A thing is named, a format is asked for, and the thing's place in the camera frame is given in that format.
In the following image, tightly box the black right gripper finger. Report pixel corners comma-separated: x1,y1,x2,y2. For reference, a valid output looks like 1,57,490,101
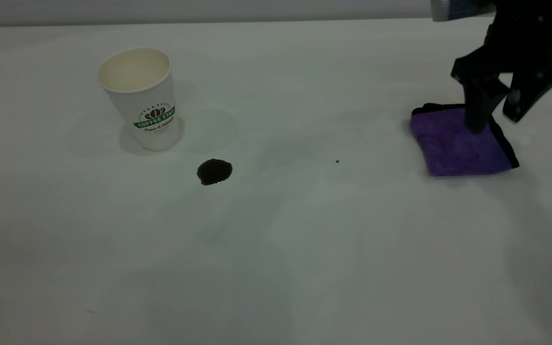
462,76,510,135
502,65,552,123

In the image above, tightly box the purple cloth with black trim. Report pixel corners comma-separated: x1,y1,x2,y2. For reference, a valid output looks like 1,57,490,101
410,103,520,177

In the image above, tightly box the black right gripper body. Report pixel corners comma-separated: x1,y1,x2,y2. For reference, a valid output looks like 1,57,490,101
450,0,552,83

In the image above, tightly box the white paper coffee cup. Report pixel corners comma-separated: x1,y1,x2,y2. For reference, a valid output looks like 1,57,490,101
96,47,181,152

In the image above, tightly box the dark coffee spill puddle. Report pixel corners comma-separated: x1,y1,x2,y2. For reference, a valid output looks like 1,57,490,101
196,158,233,186

